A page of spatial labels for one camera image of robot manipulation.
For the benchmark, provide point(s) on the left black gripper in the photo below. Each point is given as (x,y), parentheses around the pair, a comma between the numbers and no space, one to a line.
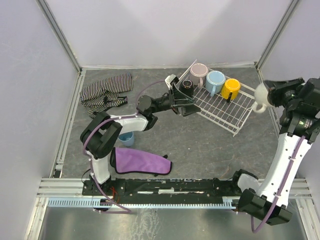
(173,99)

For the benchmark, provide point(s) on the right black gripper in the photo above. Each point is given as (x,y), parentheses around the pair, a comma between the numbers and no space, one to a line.
(271,91)

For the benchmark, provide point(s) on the white speckled mug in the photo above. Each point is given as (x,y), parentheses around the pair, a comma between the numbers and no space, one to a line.
(261,102)

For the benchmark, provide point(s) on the black cup white interior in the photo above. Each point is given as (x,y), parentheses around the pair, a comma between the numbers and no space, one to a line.
(187,87)

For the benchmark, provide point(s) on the pink mug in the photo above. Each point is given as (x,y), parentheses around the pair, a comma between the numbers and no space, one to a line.
(198,73)

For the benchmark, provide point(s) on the light blue mug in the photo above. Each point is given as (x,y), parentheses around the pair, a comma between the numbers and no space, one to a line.
(215,81)

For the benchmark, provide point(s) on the yellow mug black handle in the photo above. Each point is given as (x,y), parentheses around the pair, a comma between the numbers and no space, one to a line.
(230,89)

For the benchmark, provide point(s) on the white wire dish rack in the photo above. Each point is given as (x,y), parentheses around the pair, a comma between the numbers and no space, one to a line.
(232,115)

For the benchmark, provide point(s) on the small blue tumbler cup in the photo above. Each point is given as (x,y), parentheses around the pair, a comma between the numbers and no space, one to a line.
(127,139)

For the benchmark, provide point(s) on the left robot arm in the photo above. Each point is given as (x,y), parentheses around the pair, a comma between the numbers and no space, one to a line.
(101,134)

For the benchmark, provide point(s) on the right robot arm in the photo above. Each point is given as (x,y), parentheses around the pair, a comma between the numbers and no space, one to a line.
(267,201)

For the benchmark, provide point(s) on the purple cloth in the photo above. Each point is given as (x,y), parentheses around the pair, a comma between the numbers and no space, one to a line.
(128,160)

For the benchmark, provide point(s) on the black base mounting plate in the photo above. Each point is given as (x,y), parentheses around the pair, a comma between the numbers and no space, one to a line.
(170,190)

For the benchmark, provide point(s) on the striped cloth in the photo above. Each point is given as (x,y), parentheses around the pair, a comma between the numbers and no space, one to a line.
(104,94)

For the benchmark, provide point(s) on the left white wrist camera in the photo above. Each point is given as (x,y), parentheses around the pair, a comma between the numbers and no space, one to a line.
(170,80)

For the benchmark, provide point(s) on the light blue cable duct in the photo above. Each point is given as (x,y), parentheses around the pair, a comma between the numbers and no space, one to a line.
(99,203)

